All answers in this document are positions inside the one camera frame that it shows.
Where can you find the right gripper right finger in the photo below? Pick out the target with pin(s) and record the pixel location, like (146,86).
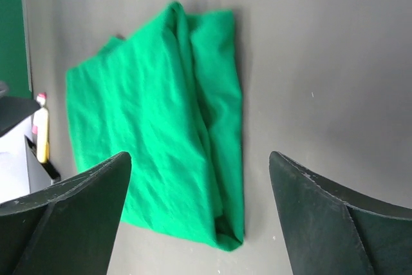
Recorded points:
(332,229)

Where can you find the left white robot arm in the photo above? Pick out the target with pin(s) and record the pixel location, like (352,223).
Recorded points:
(14,109)

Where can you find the yellow white bottle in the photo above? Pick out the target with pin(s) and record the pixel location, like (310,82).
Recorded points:
(40,126)

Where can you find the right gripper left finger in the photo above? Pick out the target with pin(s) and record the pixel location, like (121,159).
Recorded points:
(69,227)

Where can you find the green t shirt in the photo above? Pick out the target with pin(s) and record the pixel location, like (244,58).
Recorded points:
(169,95)

